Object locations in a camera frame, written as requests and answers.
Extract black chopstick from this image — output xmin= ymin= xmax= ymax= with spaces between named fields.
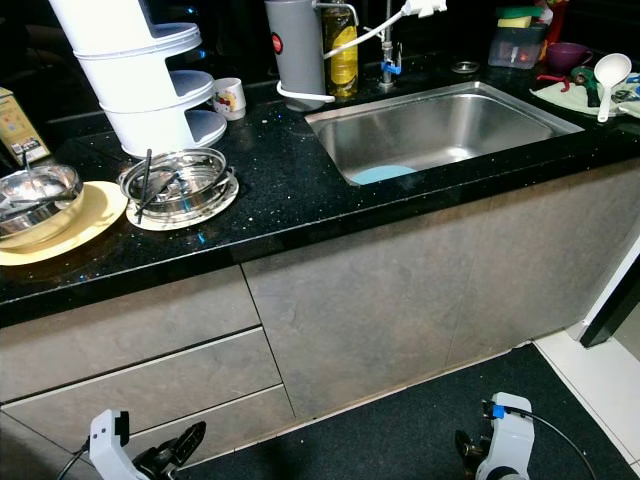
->
xmin=138 ymin=148 xmax=154 ymax=223

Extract light blue plate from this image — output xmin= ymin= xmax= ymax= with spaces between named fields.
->
xmin=350 ymin=164 xmax=419 ymax=186

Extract grey drawer front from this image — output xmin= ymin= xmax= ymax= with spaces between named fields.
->
xmin=0 ymin=327 xmax=283 ymax=451
xmin=60 ymin=385 xmax=296 ymax=471
xmin=0 ymin=262 xmax=253 ymax=401

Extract black floor mat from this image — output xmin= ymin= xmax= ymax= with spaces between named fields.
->
xmin=190 ymin=343 xmax=611 ymax=480

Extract grey cabinet door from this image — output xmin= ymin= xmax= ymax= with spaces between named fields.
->
xmin=450 ymin=160 xmax=640 ymax=381
xmin=240 ymin=210 xmax=466 ymax=419

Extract flat steel plate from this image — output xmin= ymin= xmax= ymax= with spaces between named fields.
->
xmin=128 ymin=178 xmax=241 ymax=232

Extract pale yellow plate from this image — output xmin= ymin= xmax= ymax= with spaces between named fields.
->
xmin=0 ymin=180 xmax=129 ymax=266

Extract black tongs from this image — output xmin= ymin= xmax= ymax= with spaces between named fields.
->
xmin=150 ymin=165 xmax=211 ymax=216

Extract steel steamer pot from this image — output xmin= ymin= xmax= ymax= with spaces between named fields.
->
xmin=120 ymin=147 xmax=239 ymax=219

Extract large steel bowl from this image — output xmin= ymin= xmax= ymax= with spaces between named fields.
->
xmin=0 ymin=163 xmax=84 ymax=241

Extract stainless steel sink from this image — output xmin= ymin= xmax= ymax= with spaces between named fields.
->
xmin=304 ymin=80 xmax=586 ymax=187

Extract white printed mug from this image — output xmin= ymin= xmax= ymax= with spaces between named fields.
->
xmin=213 ymin=78 xmax=247 ymax=121

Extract yellow cardboard box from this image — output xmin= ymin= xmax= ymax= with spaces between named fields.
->
xmin=0 ymin=90 xmax=53 ymax=167

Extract pale green cloth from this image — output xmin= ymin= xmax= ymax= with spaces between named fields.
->
xmin=532 ymin=78 xmax=640 ymax=121

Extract white tiered plastic rack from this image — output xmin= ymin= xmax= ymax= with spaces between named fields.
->
xmin=48 ymin=0 xmax=229 ymax=159

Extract clear plastic container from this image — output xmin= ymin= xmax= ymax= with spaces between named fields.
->
xmin=488 ymin=25 xmax=551 ymax=71

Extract steel faucet pipe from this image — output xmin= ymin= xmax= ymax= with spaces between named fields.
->
xmin=377 ymin=0 xmax=403 ymax=89

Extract white plastic ladle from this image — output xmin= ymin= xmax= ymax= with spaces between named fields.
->
xmin=593 ymin=52 xmax=634 ymax=124

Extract purple cup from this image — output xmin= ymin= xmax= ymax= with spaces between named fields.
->
xmin=547 ymin=42 xmax=596 ymax=76

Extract grey cylindrical water filter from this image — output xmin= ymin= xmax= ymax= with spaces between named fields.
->
xmin=265 ymin=0 xmax=329 ymax=111

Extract yellow green sponge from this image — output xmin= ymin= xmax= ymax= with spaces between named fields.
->
xmin=497 ymin=5 xmax=546 ymax=29

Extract white tap head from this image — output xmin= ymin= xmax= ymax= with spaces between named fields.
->
xmin=400 ymin=0 xmax=449 ymax=19

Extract red yellow packet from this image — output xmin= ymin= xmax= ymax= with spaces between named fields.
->
xmin=538 ymin=0 xmax=573 ymax=56

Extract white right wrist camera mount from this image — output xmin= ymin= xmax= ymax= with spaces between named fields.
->
xmin=475 ymin=392 xmax=534 ymax=480

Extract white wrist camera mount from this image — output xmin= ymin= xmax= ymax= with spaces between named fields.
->
xmin=88 ymin=408 xmax=131 ymax=480
xmin=475 ymin=392 xmax=534 ymax=480

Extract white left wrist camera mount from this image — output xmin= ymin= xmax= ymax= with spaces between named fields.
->
xmin=88 ymin=408 xmax=131 ymax=480

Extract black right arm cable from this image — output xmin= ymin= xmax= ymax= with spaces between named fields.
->
xmin=500 ymin=405 xmax=611 ymax=479

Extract red handled pliers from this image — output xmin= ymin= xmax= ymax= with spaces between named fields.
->
xmin=537 ymin=73 xmax=576 ymax=93

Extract green handled tool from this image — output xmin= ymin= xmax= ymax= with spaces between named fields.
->
xmin=570 ymin=65 xmax=604 ymax=109

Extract white hose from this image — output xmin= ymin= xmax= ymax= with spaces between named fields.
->
xmin=275 ymin=8 xmax=406 ymax=106

